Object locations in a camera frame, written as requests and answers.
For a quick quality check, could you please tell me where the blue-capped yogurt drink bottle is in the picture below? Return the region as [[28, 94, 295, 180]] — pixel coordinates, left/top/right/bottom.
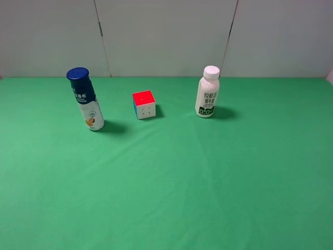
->
[[66, 67, 104, 131]]

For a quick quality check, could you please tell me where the rubik's cube puzzle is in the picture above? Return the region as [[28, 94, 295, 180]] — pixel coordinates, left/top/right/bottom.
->
[[132, 90, 156, 120]]

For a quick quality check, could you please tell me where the white milk bottle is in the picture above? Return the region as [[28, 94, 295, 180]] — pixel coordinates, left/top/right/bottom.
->
[[195, 66, 220, 118]]

